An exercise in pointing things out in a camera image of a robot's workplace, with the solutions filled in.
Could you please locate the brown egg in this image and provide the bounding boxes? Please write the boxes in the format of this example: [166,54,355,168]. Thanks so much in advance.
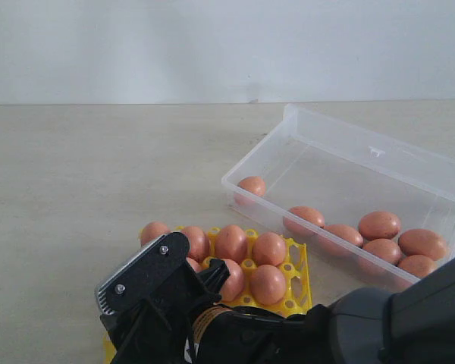
[252,232,287,266]
[215,224,248,264]
[220,259,245,302]
[397,228,448,261]
[180,225,210,262]
[397,255,437,278]
[358,238,403,276]
[186,257,202,273]
[283,206,325,236]
[358,211,401,240]
[140,221,171,246]
[318,224,364,257]
[234,176,266,206]
[249,265,287,306]

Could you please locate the yellow plastic egg tray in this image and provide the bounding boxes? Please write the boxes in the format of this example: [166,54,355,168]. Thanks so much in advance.
[102,225,314,364]

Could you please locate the clear plastic container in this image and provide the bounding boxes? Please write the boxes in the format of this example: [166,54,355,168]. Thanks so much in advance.
[221,104,455,291]

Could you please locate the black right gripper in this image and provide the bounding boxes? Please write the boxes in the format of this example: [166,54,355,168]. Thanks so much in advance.
[100,259,230,363]

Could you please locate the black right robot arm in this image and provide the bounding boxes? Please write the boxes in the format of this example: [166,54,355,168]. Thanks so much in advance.
[100,253,455,363]

